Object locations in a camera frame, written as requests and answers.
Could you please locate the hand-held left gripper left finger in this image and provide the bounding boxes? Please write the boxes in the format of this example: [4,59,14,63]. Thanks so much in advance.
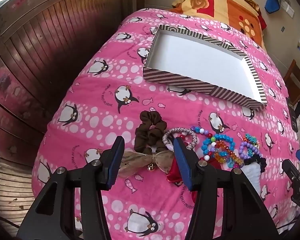
[16,136,125,240]

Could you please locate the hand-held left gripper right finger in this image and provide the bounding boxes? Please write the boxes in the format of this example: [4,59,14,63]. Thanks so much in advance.
[173,137,282,240]

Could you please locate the beige organza bow with bell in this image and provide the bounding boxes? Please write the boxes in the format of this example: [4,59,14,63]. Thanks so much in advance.
[119,150,175,179]

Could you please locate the silver beaded hair tie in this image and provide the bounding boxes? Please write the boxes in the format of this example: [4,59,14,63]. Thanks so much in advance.
[162,127,198,152]

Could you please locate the black scrunchie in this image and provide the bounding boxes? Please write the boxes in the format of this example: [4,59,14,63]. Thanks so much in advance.
[244,154,267,168]

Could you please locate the white red blue bead bracelet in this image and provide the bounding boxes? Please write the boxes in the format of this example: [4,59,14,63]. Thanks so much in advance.
[191,126,217,162]

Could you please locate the rainbow crystal bead bracelet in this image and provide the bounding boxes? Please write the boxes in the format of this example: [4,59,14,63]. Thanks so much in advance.
[214,141,242,168]

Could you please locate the brown scrunchie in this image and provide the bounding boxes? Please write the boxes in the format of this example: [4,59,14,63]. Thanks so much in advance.
[134,110,168,155]

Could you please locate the green orange bead bracelet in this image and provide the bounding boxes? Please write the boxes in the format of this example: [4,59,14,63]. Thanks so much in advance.
[242,133,260,150]

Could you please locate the purple bead bracelet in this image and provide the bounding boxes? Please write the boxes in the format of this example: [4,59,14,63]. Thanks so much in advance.
[239,141,260,159]

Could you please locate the striped cardboard box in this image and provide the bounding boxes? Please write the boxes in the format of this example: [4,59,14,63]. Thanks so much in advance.
[143,25,268,112]

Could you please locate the white fluffy hair accessory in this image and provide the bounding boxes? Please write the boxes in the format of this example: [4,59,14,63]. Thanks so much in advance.
[240,162,262,198]

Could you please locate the black remote control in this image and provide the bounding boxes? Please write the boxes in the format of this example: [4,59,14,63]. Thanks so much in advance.
[287,97,298,131]

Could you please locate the wooden chair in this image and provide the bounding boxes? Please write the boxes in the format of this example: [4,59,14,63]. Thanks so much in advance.
[284,59,300,105]

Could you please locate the wooden panelled cabinet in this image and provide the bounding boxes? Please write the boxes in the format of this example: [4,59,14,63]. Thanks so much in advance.
[0,0,138,170]

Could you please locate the orange floral quilt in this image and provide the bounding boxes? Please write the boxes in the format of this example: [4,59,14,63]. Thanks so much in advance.
[169,0,268,53]

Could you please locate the black cable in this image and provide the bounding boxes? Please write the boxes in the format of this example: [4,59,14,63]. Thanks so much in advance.
[0,214,21,230]

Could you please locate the white wall socket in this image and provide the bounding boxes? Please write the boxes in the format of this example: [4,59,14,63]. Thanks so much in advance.
[281,0,295,18]

